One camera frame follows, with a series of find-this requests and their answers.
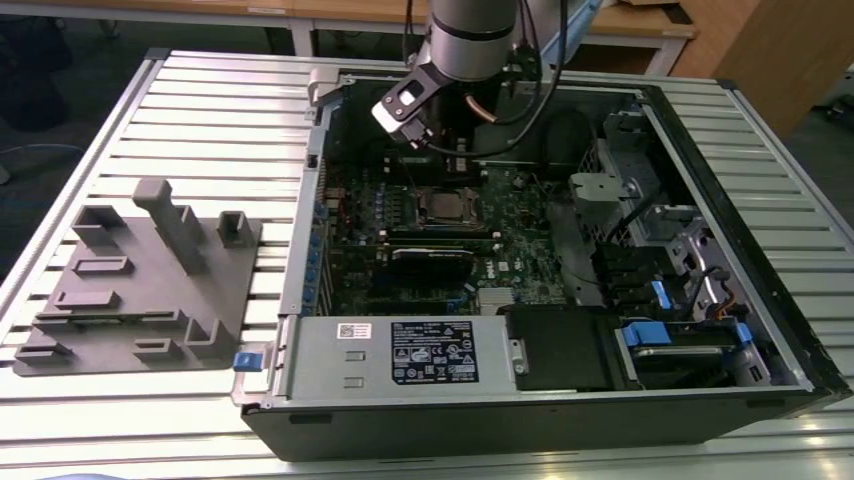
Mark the silver CPU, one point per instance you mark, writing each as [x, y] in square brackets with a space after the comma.
[450, 207]

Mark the CPU socket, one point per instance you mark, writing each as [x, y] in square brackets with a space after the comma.
[448, 226]

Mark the black RAM slot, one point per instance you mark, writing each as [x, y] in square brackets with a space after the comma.
[436, 231]

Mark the metal drive cage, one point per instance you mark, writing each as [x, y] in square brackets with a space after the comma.
[617, 155]

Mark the green motherboard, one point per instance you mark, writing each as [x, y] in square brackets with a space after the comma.
[527, 260]

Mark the black graphics card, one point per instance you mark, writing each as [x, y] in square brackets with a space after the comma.
[434, 270]

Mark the silver chipset heatsink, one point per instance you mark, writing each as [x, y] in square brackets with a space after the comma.
[496, 296]

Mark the wooden desk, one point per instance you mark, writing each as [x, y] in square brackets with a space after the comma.
[654, 27]

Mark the white barcode sticker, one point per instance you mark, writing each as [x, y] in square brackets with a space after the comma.
[354, 331]

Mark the black label sticker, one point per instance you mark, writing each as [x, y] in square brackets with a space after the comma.
[434, 352]

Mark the wooden cabinet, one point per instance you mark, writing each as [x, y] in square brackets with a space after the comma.
[767, 50]

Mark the hard disk in blue carrier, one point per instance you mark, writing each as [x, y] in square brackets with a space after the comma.
[646, 334]

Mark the grey power supply unit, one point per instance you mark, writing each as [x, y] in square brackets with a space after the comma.
[320, 365]

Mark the black chair base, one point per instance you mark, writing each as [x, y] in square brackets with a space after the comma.
[834, 105]

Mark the blue case latch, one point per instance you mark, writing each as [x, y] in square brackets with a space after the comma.
[247, 362]

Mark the grey parts rack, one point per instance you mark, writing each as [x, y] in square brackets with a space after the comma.
[154, 300]

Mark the black PC case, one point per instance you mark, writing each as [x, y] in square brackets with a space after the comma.
[467, 435]

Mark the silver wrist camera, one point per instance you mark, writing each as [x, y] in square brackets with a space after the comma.
[403, 102]

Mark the silver metal bracket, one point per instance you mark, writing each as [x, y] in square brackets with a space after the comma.
[597, 192]

